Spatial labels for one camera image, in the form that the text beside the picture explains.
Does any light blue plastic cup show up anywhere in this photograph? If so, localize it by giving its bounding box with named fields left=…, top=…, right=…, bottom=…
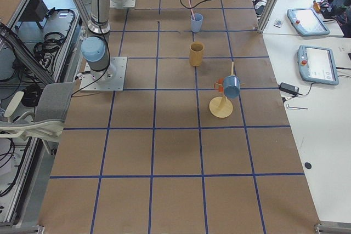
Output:
left=190, top=13, right=203, bottom=33

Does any bamboo cylinder holder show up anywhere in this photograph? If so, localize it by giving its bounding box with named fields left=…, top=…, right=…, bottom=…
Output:
left=189, top=42, right=205, bottom=67

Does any far teach pendant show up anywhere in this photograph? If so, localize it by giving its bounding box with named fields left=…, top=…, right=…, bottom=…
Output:
left=287, top=8, right=330, bottom=36

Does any teach pendant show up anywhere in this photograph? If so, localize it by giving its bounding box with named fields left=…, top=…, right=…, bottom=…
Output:
left=297, top=45, right=339, bottom=85
left=287, top=8, right=330, bottom=36

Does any blue mug on stand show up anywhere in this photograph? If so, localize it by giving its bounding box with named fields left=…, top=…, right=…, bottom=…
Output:
left=223, top=75, right=240, bottom=99

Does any black adapter on desk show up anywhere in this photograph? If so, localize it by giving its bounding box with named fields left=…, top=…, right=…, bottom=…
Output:
left=279, top=82, right=299, bottom=95

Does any wooden mug tree stand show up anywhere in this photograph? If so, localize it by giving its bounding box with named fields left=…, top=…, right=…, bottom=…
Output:
left=209, top=61, right=236, bottom=118

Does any near teach pendant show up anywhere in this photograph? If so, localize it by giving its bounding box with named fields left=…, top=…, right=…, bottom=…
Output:
left=297, top=45, right=339, bottom=85

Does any grey office chair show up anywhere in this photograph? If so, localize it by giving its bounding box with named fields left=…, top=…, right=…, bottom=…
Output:
left=1, top=82, right=75, bottom=154

